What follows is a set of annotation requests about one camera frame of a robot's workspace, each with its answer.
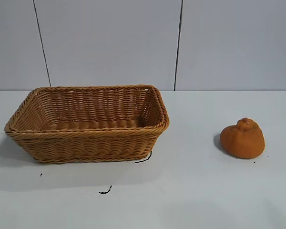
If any orange with knobbed stem end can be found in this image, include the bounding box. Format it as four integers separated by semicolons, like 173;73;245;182
220;117;266;158

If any tan woven wicker basket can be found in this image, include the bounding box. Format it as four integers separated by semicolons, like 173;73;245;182
4;83;170;164

